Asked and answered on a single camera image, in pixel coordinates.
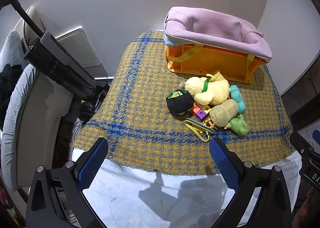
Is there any green rubber frog toy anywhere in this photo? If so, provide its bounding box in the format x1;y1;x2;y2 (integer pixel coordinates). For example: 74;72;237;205
229;114;248;136

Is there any teal fabric plush toy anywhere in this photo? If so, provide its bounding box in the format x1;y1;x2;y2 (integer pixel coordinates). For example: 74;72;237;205
229;85;246;114

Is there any tan peanut plush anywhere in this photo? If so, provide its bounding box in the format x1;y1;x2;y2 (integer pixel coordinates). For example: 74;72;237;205
209;99;239;128

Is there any yellow striped minion strap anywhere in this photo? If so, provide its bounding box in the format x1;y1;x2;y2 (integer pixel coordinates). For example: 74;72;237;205
184;117;216;143

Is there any colourful toy cube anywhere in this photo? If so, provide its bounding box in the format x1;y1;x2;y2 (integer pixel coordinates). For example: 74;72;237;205
190;103;211;121

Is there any yellow plush bear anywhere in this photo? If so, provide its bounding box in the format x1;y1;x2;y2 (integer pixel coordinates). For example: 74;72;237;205
184;77;229;106

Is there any yellow toy cup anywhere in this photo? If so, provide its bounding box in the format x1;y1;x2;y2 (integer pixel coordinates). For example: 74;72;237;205
206;70;226;83

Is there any black mesh pouch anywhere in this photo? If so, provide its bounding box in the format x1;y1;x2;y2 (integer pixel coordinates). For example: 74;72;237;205
166;89;194;115

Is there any white bed sheet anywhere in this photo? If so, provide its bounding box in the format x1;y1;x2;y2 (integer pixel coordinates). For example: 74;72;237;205
71;147;303;228

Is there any grey cushioned chair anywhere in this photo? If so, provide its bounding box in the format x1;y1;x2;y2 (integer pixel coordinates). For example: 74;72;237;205
1;19;73;191

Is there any small wooden figure toy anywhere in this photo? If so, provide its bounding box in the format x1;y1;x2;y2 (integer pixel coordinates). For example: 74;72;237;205
204;117;231;130

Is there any yellow blue houndstooth blanket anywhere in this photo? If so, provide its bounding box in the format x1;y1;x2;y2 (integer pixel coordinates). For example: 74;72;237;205
74;31;293;175

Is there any orange plastic crate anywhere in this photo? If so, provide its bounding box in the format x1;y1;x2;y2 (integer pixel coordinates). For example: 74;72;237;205
164;44;266;84

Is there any pink knit fabric liner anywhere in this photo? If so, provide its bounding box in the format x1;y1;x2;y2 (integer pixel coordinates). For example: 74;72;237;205
164;6;272;62

